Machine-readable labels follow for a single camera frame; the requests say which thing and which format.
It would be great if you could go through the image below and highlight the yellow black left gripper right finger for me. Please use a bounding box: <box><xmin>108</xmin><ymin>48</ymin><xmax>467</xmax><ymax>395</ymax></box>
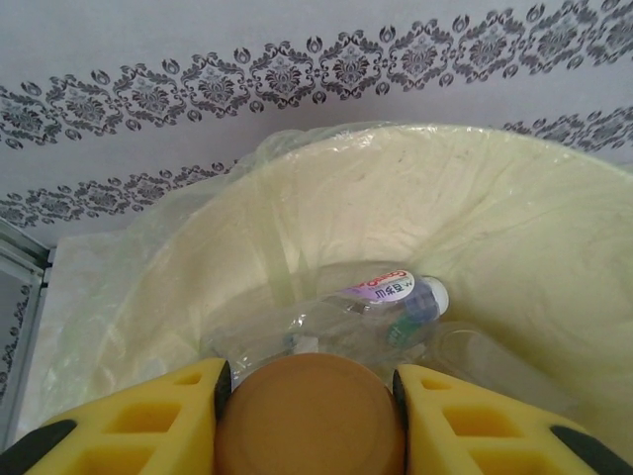
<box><xmin>393</xmin><ymin>363</ymin><xmax>633</xmax><ymax>475</ymax></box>

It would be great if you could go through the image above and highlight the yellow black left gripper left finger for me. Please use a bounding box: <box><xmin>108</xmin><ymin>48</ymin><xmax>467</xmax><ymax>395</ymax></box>
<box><xmin>0</xmin><ymin>358</ymin><xmax>231</xmax><ymax>475</ymax></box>

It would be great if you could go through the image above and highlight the clear bottle small green label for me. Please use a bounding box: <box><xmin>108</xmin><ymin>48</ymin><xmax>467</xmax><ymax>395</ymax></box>
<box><xmin>427</xmin><ymin>320</ymin><xmax>570</xmax><ymax>412</ymax></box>

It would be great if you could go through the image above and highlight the clear bottle large green label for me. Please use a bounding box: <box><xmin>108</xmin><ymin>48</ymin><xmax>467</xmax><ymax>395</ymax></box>
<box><xmin>383</xmin><ymin>312</ymin><xmax>430</xmax><ymax>350</ymax></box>

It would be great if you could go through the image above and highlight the crushed clear water bottle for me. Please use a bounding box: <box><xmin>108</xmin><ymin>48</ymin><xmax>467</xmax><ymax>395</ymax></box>
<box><xmin>202</xmin><ymin>269</ymin><xmax>452</xmax><ymax>370</ymax></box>

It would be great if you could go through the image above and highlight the orange juice bottle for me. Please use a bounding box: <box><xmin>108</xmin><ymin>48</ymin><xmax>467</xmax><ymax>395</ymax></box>
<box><xmin>212</xmin><ymin>349</ymin><xmax>410</xmax><ymax>475</ymax></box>

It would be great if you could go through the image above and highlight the yellow-lined waste bin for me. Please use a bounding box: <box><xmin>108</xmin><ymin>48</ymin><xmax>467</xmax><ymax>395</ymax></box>
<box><xmin>46</xmin><ymin>121</ymin><xmax>633</xmax><ymax>475</ymax></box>

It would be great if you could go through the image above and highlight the cream round bin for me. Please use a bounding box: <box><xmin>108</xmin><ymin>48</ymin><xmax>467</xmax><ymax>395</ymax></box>
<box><xmin>123</xmin><ymin>123</ymin><xmax>633</xmax><ymax>475</ymax></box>

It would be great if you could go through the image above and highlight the aluminium frame post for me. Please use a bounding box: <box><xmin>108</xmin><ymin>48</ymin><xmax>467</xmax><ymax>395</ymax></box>
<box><xmin>0</xmin><ymin>217</ymin><xmax>56</xmax><ymax>412</ymax></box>

